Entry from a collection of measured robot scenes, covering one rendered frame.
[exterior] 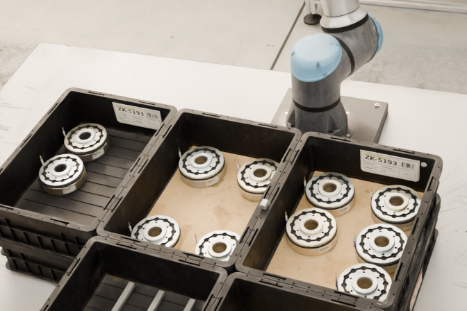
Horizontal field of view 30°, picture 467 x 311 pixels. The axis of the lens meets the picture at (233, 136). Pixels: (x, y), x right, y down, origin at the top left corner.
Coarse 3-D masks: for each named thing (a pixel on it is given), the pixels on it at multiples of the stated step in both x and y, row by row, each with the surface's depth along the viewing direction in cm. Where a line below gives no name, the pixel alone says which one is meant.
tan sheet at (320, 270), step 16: (304, 192) 187; (368, 192) 184; (304, 208) 183; (352, 208) 181; (368, 208) 181; (352, 224) 178; (368, 224) 178; (352, 240) 175; (288, 256) 174; (304, 256) 173; (320, 256) 173; (336, 256) 172; (352, 256) 172; (272, 272) 171; (288, 272) 171; (304, 272) 170; (320, 272) 170; (336, 272) 170; (336, 288) 167
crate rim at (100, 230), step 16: (176, 112) 196; (192, 112) 195; (208, 112) 195; (272, 128) 188; (288, 128) 188; (160, 144) 189; (144, 160) 185; (288, 160) 180; (272, 176) 177; (128, 192) 179; (112, 208) 176; (256, 208) 171; (128, 240) 169; (240, 240) 166; (192, 256) 164
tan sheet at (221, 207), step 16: (240, 160) 196; (176, 176) 195; (224, 176) 193; (176, 192) 191; (192, 192) 191; (208, 192) 190; (224, 192) 190; (160, 208) 188; (176, 208) 188; (192, 208) 187; (208, 208) 187; (224, 208) 186; (240, 208) 185; (192, 224) 184; (208, 224) 183; (224, 224) 182; (240, 224) 182; (192, 240) 180
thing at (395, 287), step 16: (304, 144) 183; (352, 144) 182; (368, 144) 181; (432, 160) 176; (288, 176) 177; (432, 176) 172; (272, 192) 174; (432, 192) 169; (256, 224) 168; (416, 224) 165; (416, 240) 161; (240, 256) 163; (256, 272) 159; (400, 272) 155; (304, 288) 155; (320, 288) 155; (400, 288) 155; (368, 304) 151; (384, 304) 150
